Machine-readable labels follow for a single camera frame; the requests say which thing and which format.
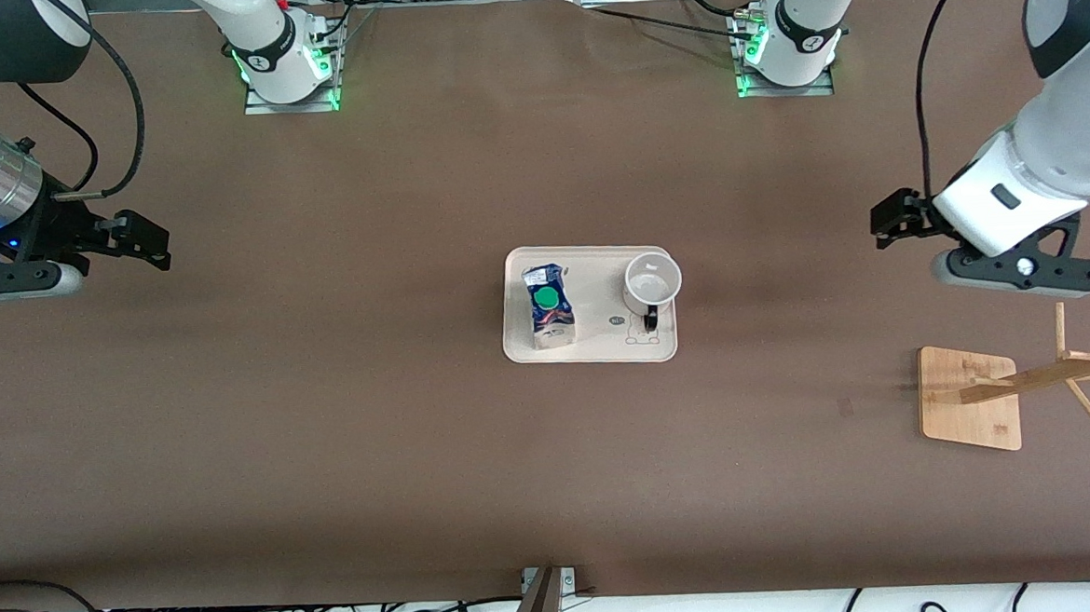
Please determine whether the white smiley cup black handle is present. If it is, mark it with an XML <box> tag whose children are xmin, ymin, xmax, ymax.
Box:
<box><xmin>620</xmin><ymin>251</ymin><xmax>686</xmax><ymax>333</ymax></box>

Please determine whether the blue milk carton green cap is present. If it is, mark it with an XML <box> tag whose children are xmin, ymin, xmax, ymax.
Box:
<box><xmin>521</xmin><ymin>262</ymin><xmax>578</xmax><ymax>353</ymax></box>

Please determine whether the white rabbit print tray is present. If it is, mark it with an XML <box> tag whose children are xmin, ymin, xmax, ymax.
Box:
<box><xmin>497</xmin><ymin>238</ymin><xmax>679</xmax><ymax>372</ymax></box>

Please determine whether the wooden mug stand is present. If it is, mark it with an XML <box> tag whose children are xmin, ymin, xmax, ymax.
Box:
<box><xmin>914</xmin><ymin>301</ymin><xmax>1090</xmax><ymax>457</ymax></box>

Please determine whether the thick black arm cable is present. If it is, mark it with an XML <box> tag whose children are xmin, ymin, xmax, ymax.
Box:
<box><xmin>909</xmin><ymin>0</ymin><xmax>1011</xmax><ymax>198</ymax></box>
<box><xmin>40</xmin><ymin>15</ymin><xmax>150</xmax><ymax>202</ymax></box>

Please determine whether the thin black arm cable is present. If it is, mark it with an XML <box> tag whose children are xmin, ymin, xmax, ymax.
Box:
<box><xmin>19</xmin><ymin>79</ymin><xmax>102</xmax><ymax>197</ymax></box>

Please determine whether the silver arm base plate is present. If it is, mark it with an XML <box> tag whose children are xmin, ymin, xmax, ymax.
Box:
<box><xmin>242</xmin><ymin>70</ymin><xmax>343</xmax><ymax>117</ymax></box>
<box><xmin>736</xmin><ymin>56</ymin><xmax>837</xmax><ymax>101</ymax></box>

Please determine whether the silver mounting bracket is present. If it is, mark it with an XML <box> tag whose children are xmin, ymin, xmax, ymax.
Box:
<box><xmin>520</xmin><ymin>565</ymin><xmax>578</xmax><ymax>595</ymax></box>

